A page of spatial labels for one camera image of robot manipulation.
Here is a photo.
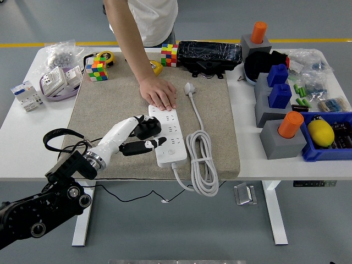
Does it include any yellow lemon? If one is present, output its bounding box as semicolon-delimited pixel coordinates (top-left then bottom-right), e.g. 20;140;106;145
307;119;336;148

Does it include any blue block peg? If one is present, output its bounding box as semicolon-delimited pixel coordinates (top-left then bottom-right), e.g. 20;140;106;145
266;64;289;87
268;83;293;109

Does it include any silver metal bracket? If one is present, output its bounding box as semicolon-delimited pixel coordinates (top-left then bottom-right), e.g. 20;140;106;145
233;182;259;206

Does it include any clear bag of screws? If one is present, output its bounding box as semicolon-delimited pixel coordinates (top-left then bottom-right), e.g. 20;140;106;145
43;39;91;69

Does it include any person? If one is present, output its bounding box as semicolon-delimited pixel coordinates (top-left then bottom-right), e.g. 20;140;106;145
108;0;179;47

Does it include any black power adapter plug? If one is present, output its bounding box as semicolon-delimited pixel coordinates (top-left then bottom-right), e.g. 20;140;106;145
134;118;162;140

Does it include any clear bag of blue resistors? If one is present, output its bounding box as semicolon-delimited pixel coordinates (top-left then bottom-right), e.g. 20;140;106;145
301;70;332;100

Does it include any large colourful puzzle cube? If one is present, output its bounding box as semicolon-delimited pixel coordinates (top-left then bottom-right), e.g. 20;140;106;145
161;43;179;68

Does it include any clear bag of parts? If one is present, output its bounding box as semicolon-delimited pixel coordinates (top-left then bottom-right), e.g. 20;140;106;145
287;48;336;75

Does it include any yellow tape measure with strap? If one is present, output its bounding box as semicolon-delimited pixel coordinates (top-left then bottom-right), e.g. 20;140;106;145
150;60;163;77

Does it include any black cloth bundle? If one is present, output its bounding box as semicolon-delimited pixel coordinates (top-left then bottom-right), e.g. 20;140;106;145
244;51;289;80

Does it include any black capacitors pile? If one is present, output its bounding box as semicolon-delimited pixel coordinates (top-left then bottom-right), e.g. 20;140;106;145
329;120;352;149

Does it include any white table leg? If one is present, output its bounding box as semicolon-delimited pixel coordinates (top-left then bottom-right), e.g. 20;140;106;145
261;180;289;245
71;180;97;247

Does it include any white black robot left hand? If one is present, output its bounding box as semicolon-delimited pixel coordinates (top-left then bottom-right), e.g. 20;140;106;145
88;114;168;157

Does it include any yellow black tape measure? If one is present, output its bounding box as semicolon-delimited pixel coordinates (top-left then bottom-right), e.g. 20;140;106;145
95;51;116;68

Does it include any purple plastic tray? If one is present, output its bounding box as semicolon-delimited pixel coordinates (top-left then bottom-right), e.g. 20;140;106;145
39;65;83;103

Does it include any thin black adapter cord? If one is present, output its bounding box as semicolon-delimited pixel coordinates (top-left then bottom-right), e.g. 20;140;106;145
82;180;230;204

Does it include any grey holder block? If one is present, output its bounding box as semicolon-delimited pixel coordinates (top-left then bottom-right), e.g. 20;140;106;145
260;120;307;160
254;73;289;97
240;34;272;60
255;90;300;128

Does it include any person's right hand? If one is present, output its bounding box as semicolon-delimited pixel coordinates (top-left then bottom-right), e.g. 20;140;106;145
139;75;177;112

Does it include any small colourful puzzle cube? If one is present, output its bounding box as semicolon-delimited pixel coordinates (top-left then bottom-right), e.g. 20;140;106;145
85;57;108;83

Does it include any clear bag of resistor strips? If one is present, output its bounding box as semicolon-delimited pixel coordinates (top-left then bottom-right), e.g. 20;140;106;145
317;95;352;113

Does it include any blue plastic bin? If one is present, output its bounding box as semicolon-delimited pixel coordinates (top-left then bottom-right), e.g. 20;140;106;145
299;111;352;162

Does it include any black film-wrapped box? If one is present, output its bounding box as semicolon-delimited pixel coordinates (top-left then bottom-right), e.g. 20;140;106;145
177;40;243;68

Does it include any light blue bowl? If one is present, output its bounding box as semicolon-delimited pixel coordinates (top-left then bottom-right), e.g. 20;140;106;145
244;67;259;86

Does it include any black table control panel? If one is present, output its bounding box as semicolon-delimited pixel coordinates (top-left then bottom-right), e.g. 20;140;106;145
293;180;338;188

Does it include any white circuit breaker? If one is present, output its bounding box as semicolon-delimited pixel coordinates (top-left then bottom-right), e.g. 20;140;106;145
10;80;45;113

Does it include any grey-brown mat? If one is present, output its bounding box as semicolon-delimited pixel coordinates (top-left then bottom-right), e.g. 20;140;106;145
57;52;241;181

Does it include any orange cylinder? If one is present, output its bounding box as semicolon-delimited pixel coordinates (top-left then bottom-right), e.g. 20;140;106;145
278;111;305;139
250;21;268;45

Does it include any white power strip cable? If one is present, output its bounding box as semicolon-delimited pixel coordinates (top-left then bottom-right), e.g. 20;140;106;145
172;81;220;197

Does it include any white power strip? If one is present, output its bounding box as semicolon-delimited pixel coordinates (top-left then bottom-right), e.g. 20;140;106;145
148;103;188;168

